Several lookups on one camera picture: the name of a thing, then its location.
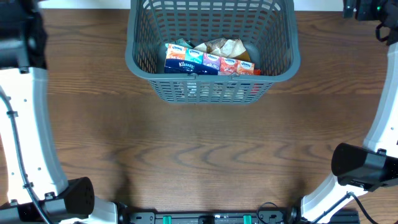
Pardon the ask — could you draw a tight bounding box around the mint green wipes pack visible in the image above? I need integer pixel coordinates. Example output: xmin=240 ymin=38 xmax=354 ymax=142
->
xmin=172 ymin=38 xmax=193 ymax=49

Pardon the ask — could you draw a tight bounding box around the black cable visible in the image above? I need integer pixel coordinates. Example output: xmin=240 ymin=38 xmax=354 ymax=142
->
xmin=0 ymin=90 xmax=53 ymax=224
xmin=257 ymin=191 xmax=383 ymax=224

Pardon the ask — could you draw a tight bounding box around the black left cable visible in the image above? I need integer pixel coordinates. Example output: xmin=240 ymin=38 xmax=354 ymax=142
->
xmin=0 ymin=90 xmax=53 ymax=224

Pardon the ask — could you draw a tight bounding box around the grey plastic slotted basket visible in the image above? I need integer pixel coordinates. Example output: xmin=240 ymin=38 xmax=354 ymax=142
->
xmin=125 ymin=0 xmax=300 ymax=104

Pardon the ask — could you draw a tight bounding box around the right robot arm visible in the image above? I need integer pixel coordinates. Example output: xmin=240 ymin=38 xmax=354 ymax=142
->
xmin=284 ymin=0 xmax=397 ymax=223

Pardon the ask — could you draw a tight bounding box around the black right cable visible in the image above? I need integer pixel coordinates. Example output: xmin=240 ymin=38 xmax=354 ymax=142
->
xmin=257 ymin=191 xmax=383 ymax=224

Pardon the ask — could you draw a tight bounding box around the orange and tan cracker pack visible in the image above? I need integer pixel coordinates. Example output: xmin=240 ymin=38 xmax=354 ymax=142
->
xmin=251 ymin=69 xmax=261 ymax=94

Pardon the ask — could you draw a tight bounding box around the beige grain bag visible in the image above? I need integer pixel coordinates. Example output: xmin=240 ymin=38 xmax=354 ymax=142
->
xmin=195 ymin=37 xmax=251 ymax=62

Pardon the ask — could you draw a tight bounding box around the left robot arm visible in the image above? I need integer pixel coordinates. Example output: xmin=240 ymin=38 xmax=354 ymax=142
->
xmin=1 ymin=0 xmax=119 ymax=223

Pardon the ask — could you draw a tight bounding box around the Kleenex tissue multipack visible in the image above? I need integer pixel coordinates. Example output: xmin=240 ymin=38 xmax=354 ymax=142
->
xmin=164 ymin=44 xmax=255 ymax=76

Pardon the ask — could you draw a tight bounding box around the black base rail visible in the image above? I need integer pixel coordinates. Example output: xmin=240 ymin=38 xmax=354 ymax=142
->
xmin=118 ymin=202 xmax=361 ymax=224

